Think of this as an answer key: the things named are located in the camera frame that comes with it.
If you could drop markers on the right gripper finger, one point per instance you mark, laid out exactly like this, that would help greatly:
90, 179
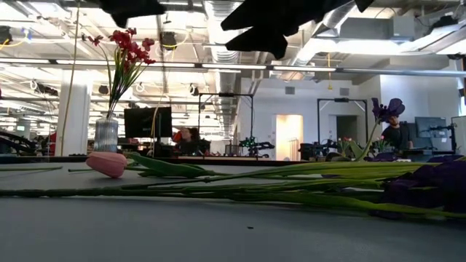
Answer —
269, 43
273, 16

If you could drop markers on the dark desk monitor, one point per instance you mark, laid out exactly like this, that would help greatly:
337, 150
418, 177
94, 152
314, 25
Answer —
431, 127

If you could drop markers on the black monitor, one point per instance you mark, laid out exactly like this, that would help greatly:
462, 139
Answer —
145, 122

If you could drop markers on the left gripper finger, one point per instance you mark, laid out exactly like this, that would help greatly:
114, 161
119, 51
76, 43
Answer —
131, 9

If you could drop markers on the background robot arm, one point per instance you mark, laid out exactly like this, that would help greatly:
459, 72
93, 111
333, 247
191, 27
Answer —
255, 145

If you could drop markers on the red flower bunch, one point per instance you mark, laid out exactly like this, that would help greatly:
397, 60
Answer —
127, 41

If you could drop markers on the black hanging ceiling lamp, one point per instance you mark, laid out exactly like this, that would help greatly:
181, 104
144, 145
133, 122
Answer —
168, 40

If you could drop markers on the black frame stand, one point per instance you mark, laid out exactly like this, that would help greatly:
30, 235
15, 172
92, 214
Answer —
225, 94
342, 99

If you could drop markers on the pink tulip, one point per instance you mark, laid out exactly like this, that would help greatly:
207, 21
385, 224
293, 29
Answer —
107, 164

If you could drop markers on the purple flower bunch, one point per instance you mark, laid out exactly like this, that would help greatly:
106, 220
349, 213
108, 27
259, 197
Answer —
291, 196
444, 158

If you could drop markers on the person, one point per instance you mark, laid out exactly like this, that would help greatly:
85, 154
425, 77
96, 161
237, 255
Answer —
397, 138
189, 140

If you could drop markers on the clear ribbed glass vase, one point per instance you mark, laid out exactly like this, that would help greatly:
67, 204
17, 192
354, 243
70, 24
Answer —
106, 134

